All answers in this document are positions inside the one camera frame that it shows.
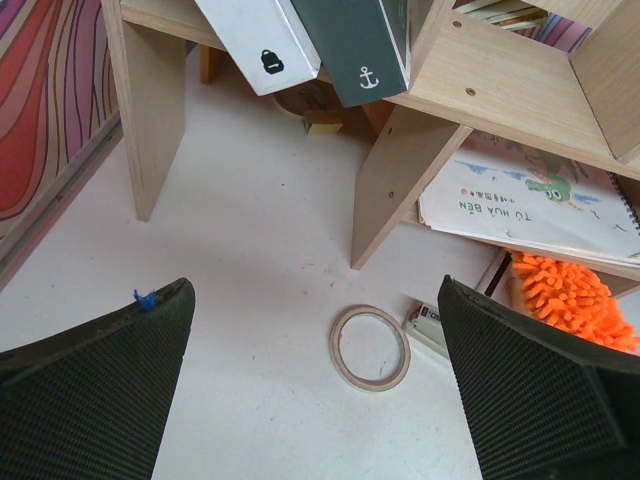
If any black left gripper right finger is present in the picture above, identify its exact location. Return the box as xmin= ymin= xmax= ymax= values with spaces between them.
xmin=437 ymin=276 xmax=639 ymax=479

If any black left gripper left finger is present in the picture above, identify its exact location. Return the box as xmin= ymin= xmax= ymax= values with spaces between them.
xmin=1 ymin=278 xmax=195 ymax=479

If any orange chenille duster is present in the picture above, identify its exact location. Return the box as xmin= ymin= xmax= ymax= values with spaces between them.
xmin=510 ymin=250 xmax=639 ymax=355

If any wooden bookshelf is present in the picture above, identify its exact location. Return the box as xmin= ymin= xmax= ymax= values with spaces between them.
xmin=102 ymin=1 xmax=639 ymax=269

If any black white marker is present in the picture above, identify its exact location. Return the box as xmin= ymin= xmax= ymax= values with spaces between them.
xmin=475 ymin=249 xmax=513 ymax=306

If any silver black stapler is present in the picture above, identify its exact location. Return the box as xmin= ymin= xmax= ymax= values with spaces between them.
xmin=402 ymin=299 xmax=449 ymax=360

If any masking tape roll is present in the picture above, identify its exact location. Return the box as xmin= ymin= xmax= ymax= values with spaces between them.
xmin=328 ymin=304 xmax=411 ymax=393

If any spiral notebook under shelf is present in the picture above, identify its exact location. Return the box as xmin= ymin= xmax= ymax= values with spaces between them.
xmin=418 ymin=131 xmax=639 ymax=266

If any small yellow block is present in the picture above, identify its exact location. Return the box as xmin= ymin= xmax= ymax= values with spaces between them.
xmin=304 ymin=110 xmax=344 ymax=135

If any black white Twins story book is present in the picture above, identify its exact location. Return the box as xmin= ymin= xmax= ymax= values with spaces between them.
xmin=293 ymin=0 xmax=411 ymax=107

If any white book under top book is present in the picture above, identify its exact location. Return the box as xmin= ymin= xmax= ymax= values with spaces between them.
xmin=196 ymin=0 xmax=321 ymax=96

